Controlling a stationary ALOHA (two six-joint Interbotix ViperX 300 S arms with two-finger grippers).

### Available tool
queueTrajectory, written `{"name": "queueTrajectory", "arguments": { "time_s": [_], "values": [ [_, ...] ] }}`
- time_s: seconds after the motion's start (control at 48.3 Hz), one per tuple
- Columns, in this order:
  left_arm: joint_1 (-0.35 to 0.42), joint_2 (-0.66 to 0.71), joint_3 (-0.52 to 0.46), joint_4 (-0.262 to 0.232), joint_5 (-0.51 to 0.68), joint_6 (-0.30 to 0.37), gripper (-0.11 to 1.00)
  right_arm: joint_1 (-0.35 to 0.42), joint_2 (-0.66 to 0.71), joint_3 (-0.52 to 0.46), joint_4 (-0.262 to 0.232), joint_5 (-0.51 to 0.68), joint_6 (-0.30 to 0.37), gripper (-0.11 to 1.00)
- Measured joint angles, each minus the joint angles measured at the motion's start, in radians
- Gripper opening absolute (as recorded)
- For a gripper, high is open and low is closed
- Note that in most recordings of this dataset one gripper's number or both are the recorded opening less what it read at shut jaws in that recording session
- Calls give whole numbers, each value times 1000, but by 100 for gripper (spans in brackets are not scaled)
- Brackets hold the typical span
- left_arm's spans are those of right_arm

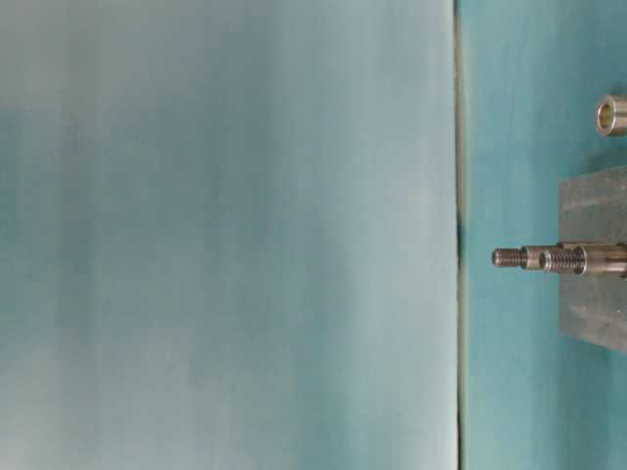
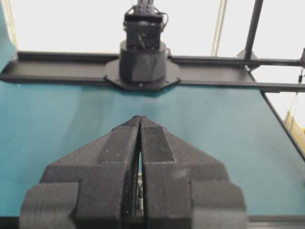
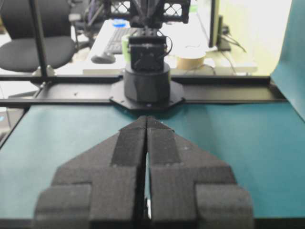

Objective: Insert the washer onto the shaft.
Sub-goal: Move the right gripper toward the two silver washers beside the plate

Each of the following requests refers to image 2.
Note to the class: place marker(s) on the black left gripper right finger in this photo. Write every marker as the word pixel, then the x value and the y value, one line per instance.
pixel 184 187

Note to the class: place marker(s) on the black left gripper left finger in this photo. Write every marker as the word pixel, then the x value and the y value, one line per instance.
pixel 92 187

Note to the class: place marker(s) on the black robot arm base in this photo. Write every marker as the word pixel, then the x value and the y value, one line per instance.
pixel 143 63

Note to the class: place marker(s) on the black aluminium frame rail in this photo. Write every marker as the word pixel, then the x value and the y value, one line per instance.
pixel 101 70

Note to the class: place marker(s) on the black vertical frame post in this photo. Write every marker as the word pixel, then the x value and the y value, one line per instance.
pixel 258 4

